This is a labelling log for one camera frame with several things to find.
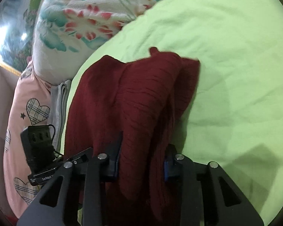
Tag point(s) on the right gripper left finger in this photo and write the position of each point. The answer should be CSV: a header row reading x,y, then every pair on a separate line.
x,y
75,195

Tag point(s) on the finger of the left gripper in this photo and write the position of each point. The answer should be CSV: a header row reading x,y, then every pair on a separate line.
x,y
81,157

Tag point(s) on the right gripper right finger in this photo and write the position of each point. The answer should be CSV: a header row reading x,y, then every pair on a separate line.
x,y
204,194

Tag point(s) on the dark red knit sweater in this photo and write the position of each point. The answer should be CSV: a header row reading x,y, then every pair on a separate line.
x,y
139,101

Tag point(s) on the pink heart pattern duvet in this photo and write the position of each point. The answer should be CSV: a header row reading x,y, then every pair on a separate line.
x,y
31,107

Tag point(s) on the folded grey garment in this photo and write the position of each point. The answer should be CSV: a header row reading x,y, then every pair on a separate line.
x,y
59,95

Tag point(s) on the light green bed sheet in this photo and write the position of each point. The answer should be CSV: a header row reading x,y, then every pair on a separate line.
x,y
236,118

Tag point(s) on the gold framed landscape painting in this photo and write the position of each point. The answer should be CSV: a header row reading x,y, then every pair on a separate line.
x,y
17,23

